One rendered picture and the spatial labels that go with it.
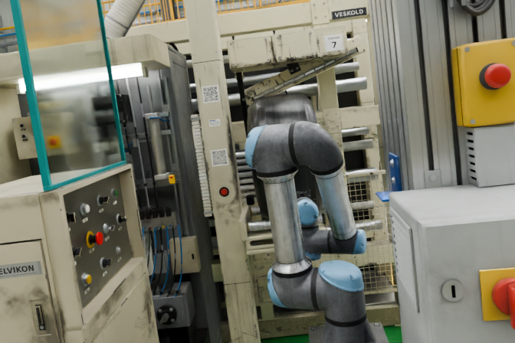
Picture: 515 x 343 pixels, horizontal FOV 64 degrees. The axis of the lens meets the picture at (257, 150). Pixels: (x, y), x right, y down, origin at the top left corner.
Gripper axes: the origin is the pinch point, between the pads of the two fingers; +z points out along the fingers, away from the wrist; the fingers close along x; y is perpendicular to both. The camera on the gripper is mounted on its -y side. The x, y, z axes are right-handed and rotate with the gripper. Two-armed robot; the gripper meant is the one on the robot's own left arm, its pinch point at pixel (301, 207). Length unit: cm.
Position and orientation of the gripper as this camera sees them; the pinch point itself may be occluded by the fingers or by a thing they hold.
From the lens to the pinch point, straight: 165.6
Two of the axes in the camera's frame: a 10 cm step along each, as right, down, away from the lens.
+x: -9.9, 1.2, 0.5
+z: 0.5, 0.2, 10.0
